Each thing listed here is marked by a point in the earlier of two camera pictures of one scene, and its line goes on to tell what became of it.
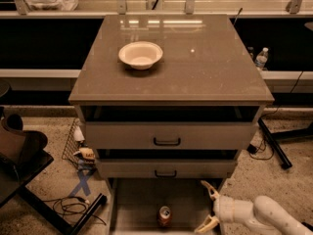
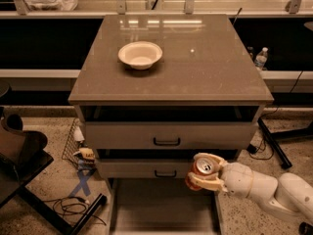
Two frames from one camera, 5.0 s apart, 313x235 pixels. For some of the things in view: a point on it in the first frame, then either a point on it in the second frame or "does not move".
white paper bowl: (141, 55) does not move
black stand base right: (273, 139) does not move
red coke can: (164, 216) → (202, 166)
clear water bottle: (261, 59) does not move
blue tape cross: (82, 183) does not move
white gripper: (224, 208) → (237, 178)
